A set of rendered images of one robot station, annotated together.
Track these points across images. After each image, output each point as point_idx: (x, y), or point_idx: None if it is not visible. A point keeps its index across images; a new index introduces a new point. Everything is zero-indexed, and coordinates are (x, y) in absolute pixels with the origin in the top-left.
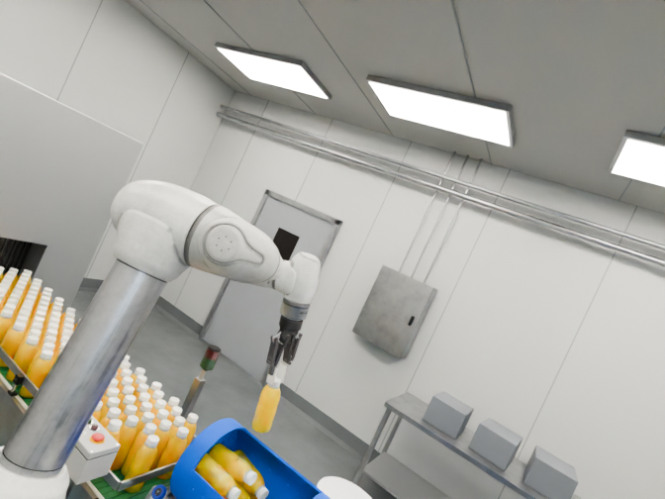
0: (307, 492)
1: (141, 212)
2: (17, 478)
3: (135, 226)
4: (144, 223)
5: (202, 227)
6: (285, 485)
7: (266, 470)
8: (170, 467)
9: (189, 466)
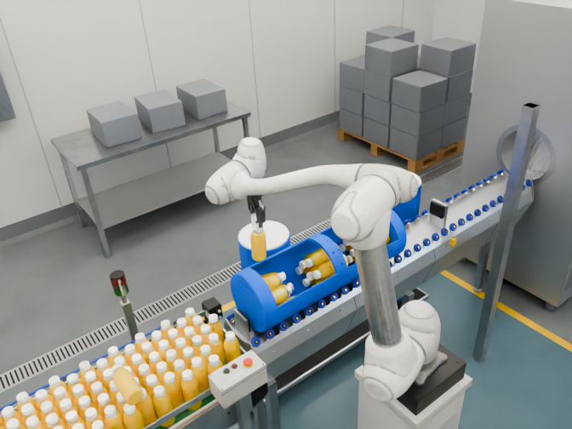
0: (291, 249)
1: (380, 218)
2: (405, 336)
3: (383, 225)
4: (385, 220)
5: (397, 192)
6: (276, 261)
7: (261, 270)
8: None
9: (274, 309)
